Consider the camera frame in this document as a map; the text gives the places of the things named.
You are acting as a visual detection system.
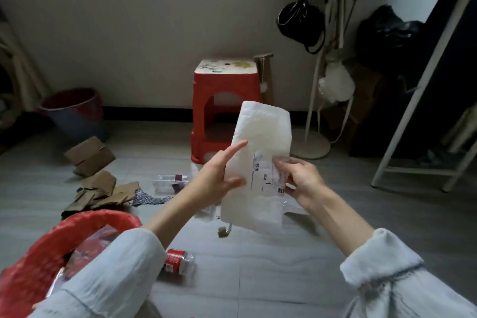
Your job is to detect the person's left hand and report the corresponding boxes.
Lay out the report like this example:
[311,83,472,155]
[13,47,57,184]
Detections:
[182,140,248,214]

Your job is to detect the person's right hand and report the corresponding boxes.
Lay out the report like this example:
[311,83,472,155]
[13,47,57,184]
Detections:
[274,157,332,212]

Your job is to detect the clear plastic box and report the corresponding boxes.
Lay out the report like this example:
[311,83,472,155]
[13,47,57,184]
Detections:
[153,173,191,195]

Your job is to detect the white parcel bag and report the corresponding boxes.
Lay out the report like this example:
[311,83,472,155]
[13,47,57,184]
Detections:
[220,100,292,237]

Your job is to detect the black white patterned cloth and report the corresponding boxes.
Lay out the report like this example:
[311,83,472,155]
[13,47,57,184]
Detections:
[131,189,175,207]

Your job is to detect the plastic bottle red label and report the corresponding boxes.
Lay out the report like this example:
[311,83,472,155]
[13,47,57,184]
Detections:
[160,248,196,277]

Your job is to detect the torn cardboard pieces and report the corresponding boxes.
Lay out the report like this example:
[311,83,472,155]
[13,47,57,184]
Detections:
[61,170,141,218]

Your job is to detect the grey bucket with red liner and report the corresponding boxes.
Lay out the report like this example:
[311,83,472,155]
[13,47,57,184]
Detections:
[39,87,109,142]

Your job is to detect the red-lined waste basket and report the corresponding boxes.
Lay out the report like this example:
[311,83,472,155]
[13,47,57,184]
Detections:
[0,209,143,318]

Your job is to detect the person's right forearm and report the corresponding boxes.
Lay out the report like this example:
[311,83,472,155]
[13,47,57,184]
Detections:
[309,187,375,257]

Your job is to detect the person's left forearm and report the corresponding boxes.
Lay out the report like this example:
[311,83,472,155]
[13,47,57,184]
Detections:
[143,191,213,249]

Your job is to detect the white round fan base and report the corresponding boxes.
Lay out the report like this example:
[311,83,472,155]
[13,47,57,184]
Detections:
[290,127,331,160]

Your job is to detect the white fan pole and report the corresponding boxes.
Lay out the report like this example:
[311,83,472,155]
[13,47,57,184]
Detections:
[304,49,325,143]

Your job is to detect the red plastic stool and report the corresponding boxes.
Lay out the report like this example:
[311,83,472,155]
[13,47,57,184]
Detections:
[190,72,263,165]

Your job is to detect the paint-stained white board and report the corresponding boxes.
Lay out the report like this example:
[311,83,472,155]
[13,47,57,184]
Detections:
[193,57,260,76]

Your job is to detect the white right sleeve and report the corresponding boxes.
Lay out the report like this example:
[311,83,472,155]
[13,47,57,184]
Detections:
[339,228,477,318]

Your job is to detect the white sleeve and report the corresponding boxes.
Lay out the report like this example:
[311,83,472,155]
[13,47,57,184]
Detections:
[29,228,167,318]
[339,228,477,318]

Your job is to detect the white left sleeve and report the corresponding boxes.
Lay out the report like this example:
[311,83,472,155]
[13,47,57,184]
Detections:
[29,228,167,318]

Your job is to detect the black fan head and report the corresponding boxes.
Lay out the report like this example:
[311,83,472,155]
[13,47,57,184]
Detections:
[276,0,327,55]

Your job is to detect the dark hanging clothes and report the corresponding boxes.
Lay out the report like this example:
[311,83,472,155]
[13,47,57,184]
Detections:
[354,3,477,160]

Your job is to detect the beige leaning roll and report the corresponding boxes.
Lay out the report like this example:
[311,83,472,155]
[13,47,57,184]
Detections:
[439,105,477,155]

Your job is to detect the beige brown striped curtain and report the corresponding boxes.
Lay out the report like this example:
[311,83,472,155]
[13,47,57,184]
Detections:
[0,4,51,132]

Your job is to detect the white fan cable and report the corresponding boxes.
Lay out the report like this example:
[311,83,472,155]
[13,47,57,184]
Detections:
[317,97,355,145]

